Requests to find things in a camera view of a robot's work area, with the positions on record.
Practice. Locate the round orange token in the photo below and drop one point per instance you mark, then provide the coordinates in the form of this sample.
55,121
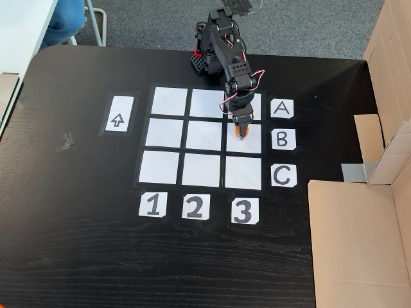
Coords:
236,131

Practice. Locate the white nine-square grid sheet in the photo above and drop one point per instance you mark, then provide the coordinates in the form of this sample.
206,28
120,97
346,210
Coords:
204,141

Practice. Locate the paper sheet letter A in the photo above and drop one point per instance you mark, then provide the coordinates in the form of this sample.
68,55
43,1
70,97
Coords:
282,108

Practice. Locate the paper sheet letter B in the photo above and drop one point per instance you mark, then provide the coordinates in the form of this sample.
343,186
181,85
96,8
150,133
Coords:
283,139

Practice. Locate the paper sheet letter C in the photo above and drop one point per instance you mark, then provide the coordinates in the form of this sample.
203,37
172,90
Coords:
284,175

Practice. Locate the red black table clamp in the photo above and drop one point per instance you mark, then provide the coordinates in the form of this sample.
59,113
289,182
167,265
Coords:
198,53

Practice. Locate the paper sheet number 3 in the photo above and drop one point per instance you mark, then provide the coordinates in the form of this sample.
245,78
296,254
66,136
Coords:
244,211

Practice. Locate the paper sheet number 2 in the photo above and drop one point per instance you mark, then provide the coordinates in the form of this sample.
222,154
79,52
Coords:
196,207

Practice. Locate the grey tape on cardboard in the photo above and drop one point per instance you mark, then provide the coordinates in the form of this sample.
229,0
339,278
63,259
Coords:
353,171

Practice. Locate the paper sheet number 1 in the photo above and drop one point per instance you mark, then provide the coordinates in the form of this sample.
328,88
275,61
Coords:
153,204

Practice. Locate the paper sheet with arrow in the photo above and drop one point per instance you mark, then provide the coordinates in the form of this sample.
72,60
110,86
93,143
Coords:
118,115

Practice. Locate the brown cardboard screen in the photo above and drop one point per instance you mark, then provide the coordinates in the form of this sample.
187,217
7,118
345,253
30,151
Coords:
353,240

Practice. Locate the crumpled clear tape pieces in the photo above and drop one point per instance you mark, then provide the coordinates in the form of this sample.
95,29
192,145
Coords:
65,143

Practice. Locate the seated person's leg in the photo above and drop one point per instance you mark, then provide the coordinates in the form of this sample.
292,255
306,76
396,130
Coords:
64,22

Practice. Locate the white side table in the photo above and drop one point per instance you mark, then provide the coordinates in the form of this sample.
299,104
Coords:
22,29

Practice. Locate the grey metal chair frame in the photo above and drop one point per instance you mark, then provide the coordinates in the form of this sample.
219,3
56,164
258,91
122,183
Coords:
96,25

